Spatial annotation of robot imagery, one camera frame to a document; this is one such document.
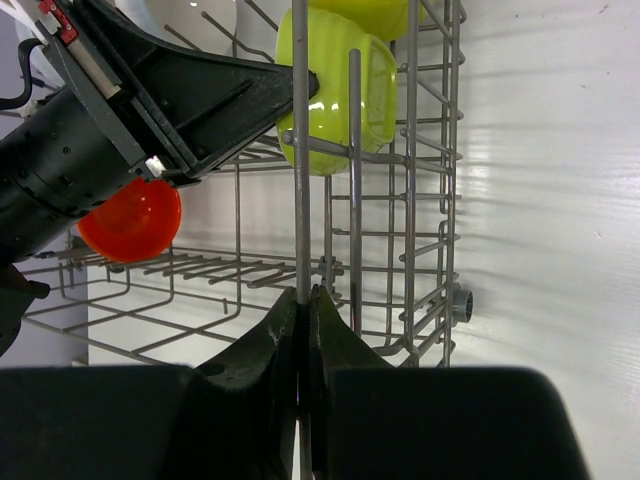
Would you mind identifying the white square bowl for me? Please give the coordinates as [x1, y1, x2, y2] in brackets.
[274, 6, 399, 177]

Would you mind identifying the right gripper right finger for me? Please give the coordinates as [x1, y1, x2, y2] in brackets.
[308, 286, 589, 479]

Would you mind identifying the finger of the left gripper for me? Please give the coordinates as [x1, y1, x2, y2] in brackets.
[69, 1, 294, 188]

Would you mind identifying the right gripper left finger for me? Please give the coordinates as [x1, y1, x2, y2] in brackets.
[1, 288, 298, 479]

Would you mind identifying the orange bowl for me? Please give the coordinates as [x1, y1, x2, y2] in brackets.
[77, 179, 182, 263]

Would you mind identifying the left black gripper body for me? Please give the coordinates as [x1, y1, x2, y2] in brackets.
[1, 89, 134, 265]

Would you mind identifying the lime green bowl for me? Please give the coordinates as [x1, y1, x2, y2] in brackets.
[308, 0, 409, 42]

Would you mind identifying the white round bowl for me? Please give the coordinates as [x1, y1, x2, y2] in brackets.
[115, 0, 237, 55]

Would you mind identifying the grey wire dish rack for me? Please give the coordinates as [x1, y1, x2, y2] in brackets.
[0, 0, 476, 480]

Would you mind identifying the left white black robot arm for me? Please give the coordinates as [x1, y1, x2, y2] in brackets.
[1, 1, 319, 349]

